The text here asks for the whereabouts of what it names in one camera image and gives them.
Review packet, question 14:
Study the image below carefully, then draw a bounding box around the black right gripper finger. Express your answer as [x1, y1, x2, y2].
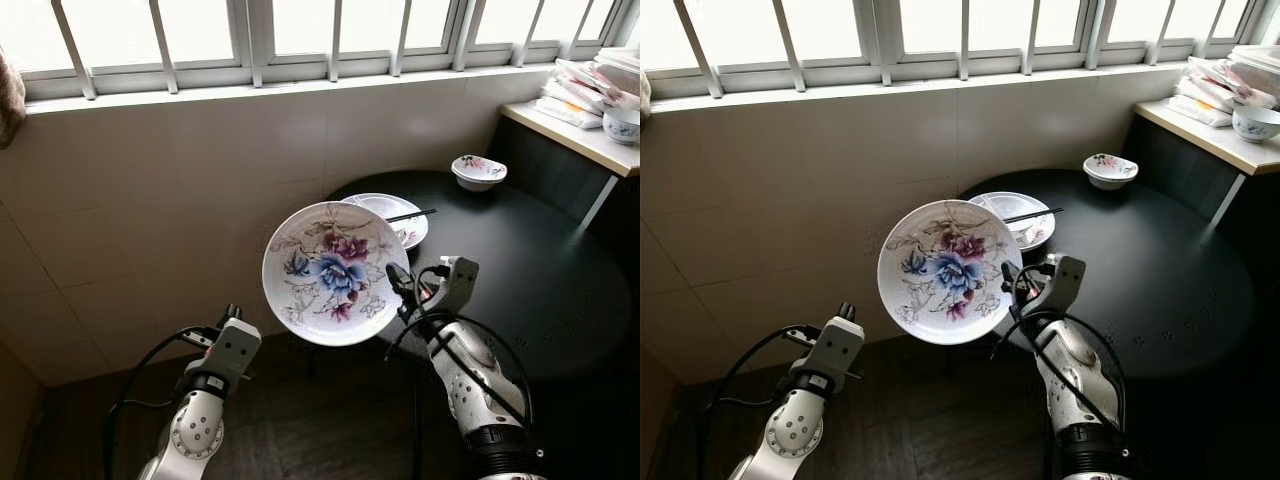
[1003, 262, 1032, 318]
[388, 265, 419, 321]

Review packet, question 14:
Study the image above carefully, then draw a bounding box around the large floral white plate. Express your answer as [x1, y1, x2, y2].
[877, 199, 1024, 346]
[262, 201, 411, 347]

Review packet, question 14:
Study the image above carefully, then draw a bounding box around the white plate faint print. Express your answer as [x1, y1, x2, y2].
[967, 191, 1056, 251]
[340, 193, 430, 251]

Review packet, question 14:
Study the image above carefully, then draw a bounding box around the black round table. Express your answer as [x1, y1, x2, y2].
[325, 170, 636, 480]
[955, 168, 1256, 480]

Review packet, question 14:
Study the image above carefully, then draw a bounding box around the small floral white bowl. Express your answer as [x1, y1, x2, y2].
[1083, 153, 1140, 191]
[451, 155, 508, 192]

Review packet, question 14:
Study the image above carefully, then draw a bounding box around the light-topped dark cabinet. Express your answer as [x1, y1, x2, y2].
[500, 100, 641, 261]
[1135, 98, 1280, 251]

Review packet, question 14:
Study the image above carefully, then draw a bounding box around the white flat packet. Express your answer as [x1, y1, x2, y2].
[540, 92, 607, 129]
[1172, 90, 1236, 127]

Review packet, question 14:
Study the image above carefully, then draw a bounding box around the blue patterned white bowl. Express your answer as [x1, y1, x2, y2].
[1232, 105, 1280, 143]
[602, 107, 641, 146]

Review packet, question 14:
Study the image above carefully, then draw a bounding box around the white red printed packet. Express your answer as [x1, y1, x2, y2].
[553, 57, 641, 109]
[1185, 57, 1276, 109]

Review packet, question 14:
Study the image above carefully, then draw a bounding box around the white framed window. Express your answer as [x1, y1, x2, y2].
[640, 0, 1280, 99]
[0, 0, 641, 101]

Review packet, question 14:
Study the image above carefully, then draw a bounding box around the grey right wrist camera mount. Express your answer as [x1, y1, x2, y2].
[1042, 254, 1087, 316]
[437, 257, 480, 317]

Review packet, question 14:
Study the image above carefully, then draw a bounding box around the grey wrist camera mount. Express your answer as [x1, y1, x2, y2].
[812, 316, 866, 386]
[437, 257, 480, 317]
[1042, 254, 1087, 316]
[200, 318, 263, 386]

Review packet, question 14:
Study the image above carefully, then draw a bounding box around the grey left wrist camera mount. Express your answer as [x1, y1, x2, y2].
[812, 316, 866, 386]
[200, 318, 263, 386]

